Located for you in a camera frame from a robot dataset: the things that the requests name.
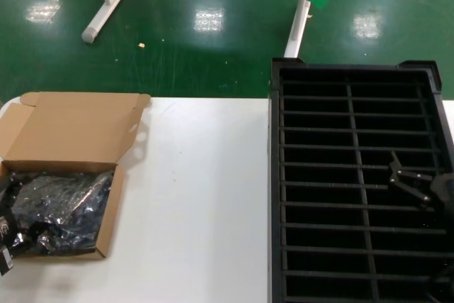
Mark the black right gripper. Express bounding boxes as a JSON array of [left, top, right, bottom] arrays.
[[387, 150, 454, 214]]

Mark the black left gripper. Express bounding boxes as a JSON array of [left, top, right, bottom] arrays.
[[0, 174, 50, 277]]

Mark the clear grey antistatic bag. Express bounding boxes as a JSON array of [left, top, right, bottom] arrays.
[[10, 171, 115, 243]]

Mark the black slotted plastic container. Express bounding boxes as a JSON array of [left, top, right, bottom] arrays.
[[268, 57, 454, 303]]

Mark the open brown cardboard box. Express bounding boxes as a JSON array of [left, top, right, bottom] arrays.
[[0, 92, 152, 260]]

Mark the white metal table leg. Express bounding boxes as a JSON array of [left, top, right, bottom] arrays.
[[283, 0, 315, 58], [81, 0, 138, 45]]

